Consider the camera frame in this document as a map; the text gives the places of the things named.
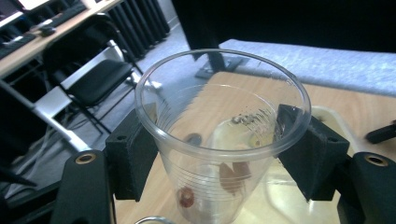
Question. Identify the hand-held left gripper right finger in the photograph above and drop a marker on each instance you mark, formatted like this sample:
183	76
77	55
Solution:
317	155

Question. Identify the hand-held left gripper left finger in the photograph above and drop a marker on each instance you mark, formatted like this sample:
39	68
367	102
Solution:
130	155

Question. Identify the clear plastic cup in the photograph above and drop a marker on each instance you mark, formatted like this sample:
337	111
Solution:
218	124

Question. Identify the black folding chair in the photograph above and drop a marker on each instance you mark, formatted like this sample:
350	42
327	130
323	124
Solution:
93	77

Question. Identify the brown dried fruit piece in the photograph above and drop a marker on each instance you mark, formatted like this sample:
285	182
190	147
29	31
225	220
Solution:
233	179

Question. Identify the dark ribbed radiator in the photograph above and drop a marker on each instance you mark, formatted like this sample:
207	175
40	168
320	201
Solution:
140	28

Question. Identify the wooden office desk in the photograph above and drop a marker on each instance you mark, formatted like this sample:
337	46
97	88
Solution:
34	46

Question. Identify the black monitor with stand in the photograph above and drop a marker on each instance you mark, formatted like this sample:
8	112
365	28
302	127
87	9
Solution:
202	28

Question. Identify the black computer mouse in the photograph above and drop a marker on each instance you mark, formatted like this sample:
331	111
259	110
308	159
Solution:
47	30

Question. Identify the black keyboard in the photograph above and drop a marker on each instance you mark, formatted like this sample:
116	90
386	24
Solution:
67	14
15	45

